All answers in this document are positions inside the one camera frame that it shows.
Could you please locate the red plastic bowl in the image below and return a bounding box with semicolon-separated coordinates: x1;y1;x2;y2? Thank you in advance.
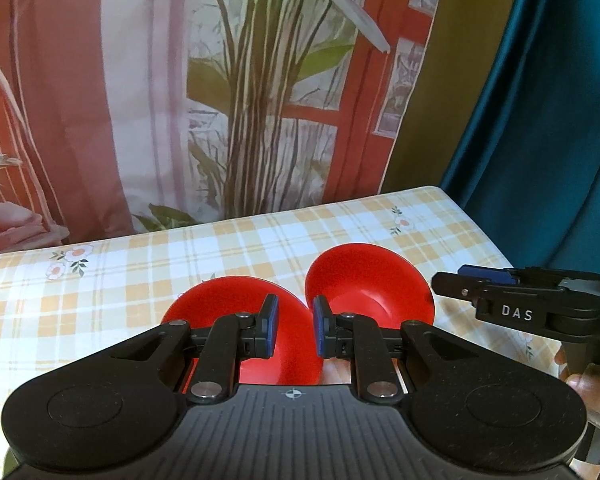
304;243;436;342
160;276;327;387

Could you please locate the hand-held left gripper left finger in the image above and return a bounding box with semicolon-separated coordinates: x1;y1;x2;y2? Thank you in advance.
110;294;280;405

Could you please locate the yellow checked tablecloth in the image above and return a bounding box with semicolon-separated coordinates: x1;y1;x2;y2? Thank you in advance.
0;185;583;413

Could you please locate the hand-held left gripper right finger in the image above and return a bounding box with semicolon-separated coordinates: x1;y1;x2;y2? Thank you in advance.
312;295;486;405

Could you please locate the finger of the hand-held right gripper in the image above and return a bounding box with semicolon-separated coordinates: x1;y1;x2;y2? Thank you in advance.
474;284;600;334
431;265;571;307

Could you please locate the teal curtain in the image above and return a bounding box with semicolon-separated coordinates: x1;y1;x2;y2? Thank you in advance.
439;0;600;279

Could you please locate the printed room scene wall cloth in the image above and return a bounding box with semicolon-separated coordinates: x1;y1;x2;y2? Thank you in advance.
0;0;452;257

